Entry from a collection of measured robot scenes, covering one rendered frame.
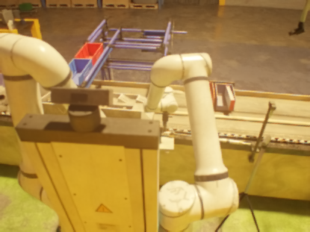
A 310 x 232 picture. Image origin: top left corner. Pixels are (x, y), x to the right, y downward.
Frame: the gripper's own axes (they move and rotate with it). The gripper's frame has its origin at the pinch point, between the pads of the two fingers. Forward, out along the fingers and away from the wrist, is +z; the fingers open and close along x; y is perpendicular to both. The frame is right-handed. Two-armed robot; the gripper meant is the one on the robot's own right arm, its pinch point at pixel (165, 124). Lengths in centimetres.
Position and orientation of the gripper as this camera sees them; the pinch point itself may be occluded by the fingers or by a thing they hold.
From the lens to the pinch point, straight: 189.9
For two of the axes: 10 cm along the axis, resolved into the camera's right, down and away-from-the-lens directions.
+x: 1.6, -5.9, 7.9
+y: 9.9, 0.9, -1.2
